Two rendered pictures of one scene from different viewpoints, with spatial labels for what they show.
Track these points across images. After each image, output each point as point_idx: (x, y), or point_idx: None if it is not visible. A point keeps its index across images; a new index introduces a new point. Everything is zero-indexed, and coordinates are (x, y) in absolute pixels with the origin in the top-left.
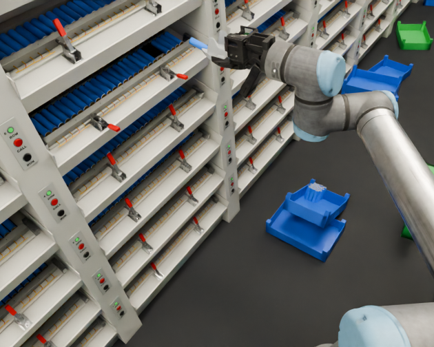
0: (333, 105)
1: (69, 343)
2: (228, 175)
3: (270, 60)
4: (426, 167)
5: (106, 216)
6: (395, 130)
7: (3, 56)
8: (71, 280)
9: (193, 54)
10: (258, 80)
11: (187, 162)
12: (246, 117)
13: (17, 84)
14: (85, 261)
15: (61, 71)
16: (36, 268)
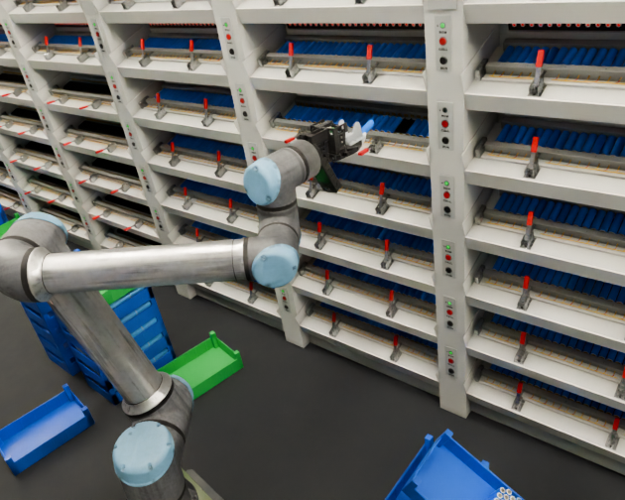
0: (266, 219)
1: None
2: (445, 341)
3: None
4: (147, 256)
5: (312, 224)
6: (203, 245)
7: (276, 52)
8: None
9: (420, 154)
10: (326, 181)
11: (396, 263)
12: (499, 303)
13: (261, 69)
14: None
15: (277, 77)
16: (242, 191)
